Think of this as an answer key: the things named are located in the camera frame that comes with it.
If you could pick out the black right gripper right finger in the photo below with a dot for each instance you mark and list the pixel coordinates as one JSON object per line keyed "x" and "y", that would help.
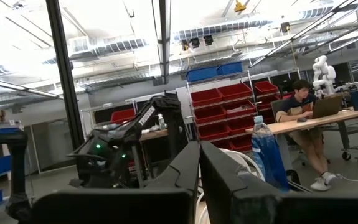
{"x": 219, "y": 180}

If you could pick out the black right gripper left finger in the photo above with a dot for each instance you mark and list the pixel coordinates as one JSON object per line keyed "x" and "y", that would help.
{"x": 185, "y": 171}

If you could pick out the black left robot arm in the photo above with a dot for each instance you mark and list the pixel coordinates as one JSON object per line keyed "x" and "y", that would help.
{"x": 163, "y": 112}

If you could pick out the red storage bin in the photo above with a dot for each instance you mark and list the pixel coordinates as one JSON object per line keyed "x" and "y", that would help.
{"x": 206, "y": 97}
{"x": 234, "y": 91}
{"x": 268, "y": 102}
{"x": 241, "y": 143}
{"x": 266, "y": 87}
{"x": 122, "y": 115}
{"x": 210, "y": 115}
{"x": 213, "y": 132}
{"x": 240, "y": 109}
{"x": 240, "y": 125}

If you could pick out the white spray bottle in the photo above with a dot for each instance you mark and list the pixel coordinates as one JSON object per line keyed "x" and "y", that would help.
{"x": 162, "y": 122}

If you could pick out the blue dish soap bottle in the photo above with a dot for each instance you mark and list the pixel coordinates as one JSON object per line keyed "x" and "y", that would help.
{"x": 269, "y": 155}

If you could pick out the black metal stand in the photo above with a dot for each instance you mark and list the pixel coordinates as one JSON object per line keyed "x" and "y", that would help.
{"x": 18, "y": 168}

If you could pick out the wooden office desk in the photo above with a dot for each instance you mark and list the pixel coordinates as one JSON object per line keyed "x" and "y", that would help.
{"x": 294, "y": 125}

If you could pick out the black computer mouse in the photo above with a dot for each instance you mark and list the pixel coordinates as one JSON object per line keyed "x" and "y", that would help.
{"x": 302, "y": 119}

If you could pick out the person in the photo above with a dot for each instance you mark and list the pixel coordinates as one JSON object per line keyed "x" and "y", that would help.
{"x": 303, "y": 109}

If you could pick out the grey laptop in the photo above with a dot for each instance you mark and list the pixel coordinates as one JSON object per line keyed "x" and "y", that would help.
{"x": 326, "y": 107}

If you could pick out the dark blue water bottle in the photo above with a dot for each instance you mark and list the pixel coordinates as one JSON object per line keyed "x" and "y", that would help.
{"x": 356, "y": 99}

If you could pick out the yellow ceiling fixture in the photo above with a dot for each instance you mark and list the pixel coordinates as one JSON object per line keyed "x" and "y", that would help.
{"x": 239, "y": 6}

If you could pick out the black vertical frame post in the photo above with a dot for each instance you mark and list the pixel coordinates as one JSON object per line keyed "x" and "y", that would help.
{"x": 65, "y": 77}

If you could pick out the black overhead frame beam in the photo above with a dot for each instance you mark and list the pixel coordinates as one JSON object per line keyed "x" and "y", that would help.
{"x": 164, "y": 40}
{"x": 306, "y": 29}

